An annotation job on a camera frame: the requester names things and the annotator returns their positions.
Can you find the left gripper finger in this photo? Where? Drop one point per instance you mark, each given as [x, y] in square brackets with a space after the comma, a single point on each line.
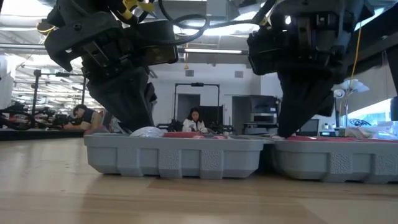
[151, 93]
[124, 102]

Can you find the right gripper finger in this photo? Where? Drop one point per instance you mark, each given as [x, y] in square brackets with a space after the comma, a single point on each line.
[323, 93]
[295, 102]

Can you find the grey plastic tool case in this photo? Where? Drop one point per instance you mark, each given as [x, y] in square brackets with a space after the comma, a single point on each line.
[174, 155]

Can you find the black background robot arm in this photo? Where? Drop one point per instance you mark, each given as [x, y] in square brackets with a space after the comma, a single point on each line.
[18, 119]

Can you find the light grey mesh office chair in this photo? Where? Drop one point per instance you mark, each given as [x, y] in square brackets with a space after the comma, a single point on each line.
[113, 123]

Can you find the white multi-head floor lamp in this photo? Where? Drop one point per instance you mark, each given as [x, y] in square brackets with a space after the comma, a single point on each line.
[354, 85]

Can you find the dark equipment rack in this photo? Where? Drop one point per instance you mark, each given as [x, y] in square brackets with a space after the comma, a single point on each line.
[261, 115]

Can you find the small black desk robot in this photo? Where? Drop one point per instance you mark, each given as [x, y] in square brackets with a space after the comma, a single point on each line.
[169, 126]

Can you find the person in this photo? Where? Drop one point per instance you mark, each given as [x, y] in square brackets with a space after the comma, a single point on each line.
[194, 123]
[88, 116]

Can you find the black ceiling-mounted device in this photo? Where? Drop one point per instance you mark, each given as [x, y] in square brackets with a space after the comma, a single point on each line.
[43, 28]

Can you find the black display screen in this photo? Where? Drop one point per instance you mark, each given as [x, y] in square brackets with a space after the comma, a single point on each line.
[213, 113]

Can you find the long ceiling light bar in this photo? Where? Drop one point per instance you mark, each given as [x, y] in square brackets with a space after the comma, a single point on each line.
[211, 50]

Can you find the grey wall vent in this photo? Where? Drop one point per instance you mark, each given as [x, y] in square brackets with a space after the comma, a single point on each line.
[238, 74]
[189, 73]

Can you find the black gantry frame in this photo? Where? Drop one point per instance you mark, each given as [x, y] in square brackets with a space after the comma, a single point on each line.
[197, 84]
[36, 93]

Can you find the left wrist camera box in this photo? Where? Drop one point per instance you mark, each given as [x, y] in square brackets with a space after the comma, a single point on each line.
[158, 40]

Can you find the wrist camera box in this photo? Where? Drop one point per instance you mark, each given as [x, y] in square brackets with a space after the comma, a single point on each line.
[158, 40]
[264, 53]

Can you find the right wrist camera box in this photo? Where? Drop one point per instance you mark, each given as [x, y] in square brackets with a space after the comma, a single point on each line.
[264, 53]

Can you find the black metal table frame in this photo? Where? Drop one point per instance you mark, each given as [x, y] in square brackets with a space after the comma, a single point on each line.
[37, 134]

